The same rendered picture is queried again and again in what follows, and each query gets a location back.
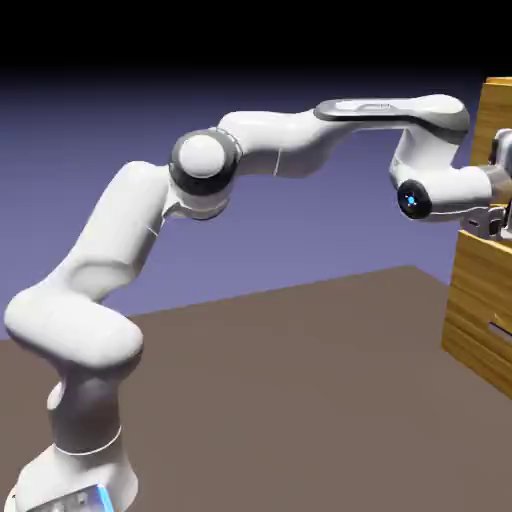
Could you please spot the light wooden cabinet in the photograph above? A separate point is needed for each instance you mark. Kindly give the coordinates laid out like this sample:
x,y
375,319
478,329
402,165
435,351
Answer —
x,y
472,288

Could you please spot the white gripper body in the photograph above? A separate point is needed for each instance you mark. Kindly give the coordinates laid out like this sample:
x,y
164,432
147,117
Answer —
x,y
504,146

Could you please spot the wooden drawer front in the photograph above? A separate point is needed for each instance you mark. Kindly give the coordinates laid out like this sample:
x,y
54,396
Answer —
x,y
468,280
486,120

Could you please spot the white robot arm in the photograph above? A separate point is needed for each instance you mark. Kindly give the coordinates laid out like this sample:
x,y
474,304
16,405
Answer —
x,y
100,248

